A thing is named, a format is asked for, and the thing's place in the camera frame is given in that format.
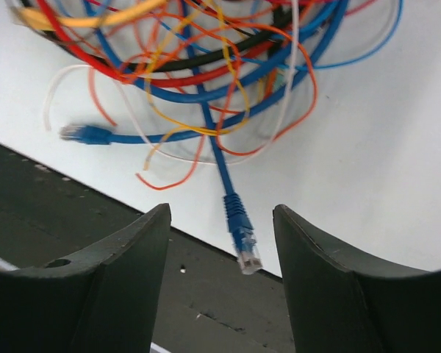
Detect thick black cable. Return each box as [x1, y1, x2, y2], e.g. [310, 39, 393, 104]
[18, 0, 302, 74]

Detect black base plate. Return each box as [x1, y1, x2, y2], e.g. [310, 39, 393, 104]
[0, 146, 295, 352]

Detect thick red cable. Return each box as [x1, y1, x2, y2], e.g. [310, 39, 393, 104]
[36, 0, 280, 89]

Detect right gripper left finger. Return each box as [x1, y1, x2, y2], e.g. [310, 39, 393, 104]
[0, 204, 171, 352]

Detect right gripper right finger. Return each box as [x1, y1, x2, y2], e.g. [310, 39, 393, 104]
[273, 205, 441, 352]

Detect thin blue wire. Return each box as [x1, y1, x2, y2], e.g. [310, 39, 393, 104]
[150, 0, 405, 71]

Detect thin orange wire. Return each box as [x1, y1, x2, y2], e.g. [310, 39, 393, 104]
[84, 0, 319, 191]

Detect thick yellow cable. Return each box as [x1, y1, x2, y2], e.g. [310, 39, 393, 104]
[16, 0, 170, 30]

